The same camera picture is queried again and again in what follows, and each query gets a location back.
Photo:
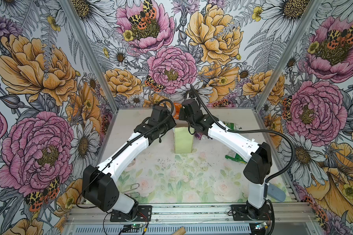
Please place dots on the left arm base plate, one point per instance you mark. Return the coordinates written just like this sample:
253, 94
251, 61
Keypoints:
142, 213

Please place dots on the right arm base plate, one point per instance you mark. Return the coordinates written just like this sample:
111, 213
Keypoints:
242, 212

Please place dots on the green snack bag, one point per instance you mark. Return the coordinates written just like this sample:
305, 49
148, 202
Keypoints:
236, 158

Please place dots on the aluminium front rail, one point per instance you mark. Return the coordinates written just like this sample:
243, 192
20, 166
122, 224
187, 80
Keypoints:
285, 212

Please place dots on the green Fox's candy bag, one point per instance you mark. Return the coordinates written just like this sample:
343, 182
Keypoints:
232, 126

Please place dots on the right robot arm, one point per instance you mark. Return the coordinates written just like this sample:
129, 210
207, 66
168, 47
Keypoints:
257, 156

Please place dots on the wooden stick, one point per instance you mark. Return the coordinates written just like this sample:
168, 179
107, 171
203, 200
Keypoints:
180, 231

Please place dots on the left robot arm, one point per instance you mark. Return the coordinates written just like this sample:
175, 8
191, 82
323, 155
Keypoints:
99, 182

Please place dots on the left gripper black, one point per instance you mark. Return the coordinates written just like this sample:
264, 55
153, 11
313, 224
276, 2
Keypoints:
172, 123

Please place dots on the orange corn chips bag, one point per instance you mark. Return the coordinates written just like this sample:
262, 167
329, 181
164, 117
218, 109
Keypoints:
177, 112

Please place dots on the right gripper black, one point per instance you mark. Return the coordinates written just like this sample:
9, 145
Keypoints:
181, 114

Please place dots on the white green paper bag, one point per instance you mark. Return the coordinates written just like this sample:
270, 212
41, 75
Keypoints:
183, 140

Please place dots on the green circuit board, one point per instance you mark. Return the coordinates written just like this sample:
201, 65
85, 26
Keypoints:
134, 226

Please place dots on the grey blue oval pad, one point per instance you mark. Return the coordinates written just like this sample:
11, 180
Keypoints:
276, 193

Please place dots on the metal paper clip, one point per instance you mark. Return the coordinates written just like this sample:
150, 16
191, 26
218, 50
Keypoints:
132, 192

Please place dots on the purple pink candy bag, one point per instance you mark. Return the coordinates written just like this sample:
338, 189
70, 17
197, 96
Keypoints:
199, 135

